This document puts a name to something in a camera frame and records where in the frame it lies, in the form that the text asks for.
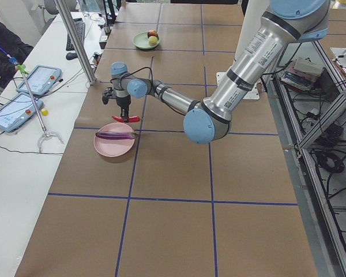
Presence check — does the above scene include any teach pendant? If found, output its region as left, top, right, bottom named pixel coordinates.
left=0, top=92, right=36, bottom=132
left=25, top=65, right=62, bottom=96

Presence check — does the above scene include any red chili pepper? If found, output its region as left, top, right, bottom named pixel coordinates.
left=111, top=115, right=140, bottom=123

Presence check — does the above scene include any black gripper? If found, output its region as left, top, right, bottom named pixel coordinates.
left=116, top=96, right=131, bottom=119

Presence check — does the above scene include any grey computer mouse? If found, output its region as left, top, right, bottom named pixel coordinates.
left=66, top=53, right=78, bottom=61

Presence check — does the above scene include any pink plate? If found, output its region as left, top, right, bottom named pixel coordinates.
left=93, top=122, right=137, bottom=157

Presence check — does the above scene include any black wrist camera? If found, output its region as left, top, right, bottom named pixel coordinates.
left=101, top=87, right=115, bottom=105

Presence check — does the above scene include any yellow cap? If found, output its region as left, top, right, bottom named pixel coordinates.
left=41, top=108, right=48, bottom=116

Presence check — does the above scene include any upper teach pendant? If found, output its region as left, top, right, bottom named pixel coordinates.
left=25, top=65, right=62, bottom=96

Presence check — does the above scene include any lower teach pendant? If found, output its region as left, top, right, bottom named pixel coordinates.
left=0, top=92, right=36, bottom=132

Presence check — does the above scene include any light green plate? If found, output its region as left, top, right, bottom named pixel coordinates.
left=133, top=32, right=160, bottom=50

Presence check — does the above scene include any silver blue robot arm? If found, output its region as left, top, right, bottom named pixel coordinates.
left=110, top=1, right=329, bottom=144

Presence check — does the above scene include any black keyboard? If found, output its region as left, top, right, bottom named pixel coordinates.
left=66, top=21, right=86, bottom=52

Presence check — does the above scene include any pale green peach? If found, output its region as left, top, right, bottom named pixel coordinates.
left=148, top=36, right=159, bottom=46

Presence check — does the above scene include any aluminium side frame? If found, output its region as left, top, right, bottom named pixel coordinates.
left=269, top=42, right=346, bottom=276

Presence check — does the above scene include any stack of books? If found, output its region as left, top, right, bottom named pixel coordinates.
left=280, top=57, right=324, bottom=91

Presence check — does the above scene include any purple eggplant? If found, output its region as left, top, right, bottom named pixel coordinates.
left=95, top=131, right=139, bottom=140

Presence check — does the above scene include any aluminium frame post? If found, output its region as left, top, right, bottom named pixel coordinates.
left=54, top=0, right=96, bottom=85

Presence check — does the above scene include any metal reacher grabber tool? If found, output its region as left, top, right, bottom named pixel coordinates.
left=17, top=65, right=64, bottom=154

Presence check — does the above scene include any seated person dark jacket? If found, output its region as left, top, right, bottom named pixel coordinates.
left=0, top=22, right=33, bottom=88

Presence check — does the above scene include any red yellow apple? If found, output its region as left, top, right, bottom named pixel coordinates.
left=147, top=29, right=159, bottom=38

